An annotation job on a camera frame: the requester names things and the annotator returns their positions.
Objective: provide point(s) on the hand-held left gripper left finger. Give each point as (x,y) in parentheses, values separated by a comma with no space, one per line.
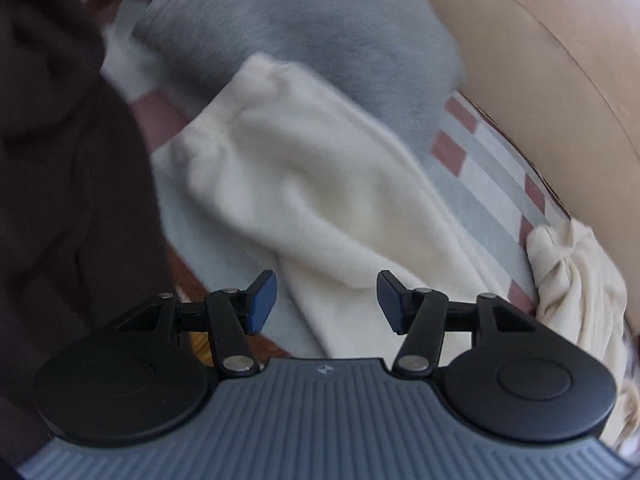
(262,302)

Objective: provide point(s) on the cream white fleece garment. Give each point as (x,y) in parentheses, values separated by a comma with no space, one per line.
(300,185)

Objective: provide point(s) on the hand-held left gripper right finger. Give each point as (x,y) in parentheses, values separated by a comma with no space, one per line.
(392,302)

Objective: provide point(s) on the beige sofa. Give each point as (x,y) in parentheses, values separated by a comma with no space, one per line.
(550,110)

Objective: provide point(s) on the grey folded garment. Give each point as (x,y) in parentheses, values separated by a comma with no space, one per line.
(300,25)

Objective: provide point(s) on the dark purple garment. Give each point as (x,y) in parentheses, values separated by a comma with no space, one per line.
(60,160)

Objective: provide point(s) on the beige crumpled cloth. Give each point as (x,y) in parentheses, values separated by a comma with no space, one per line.
(575,280)

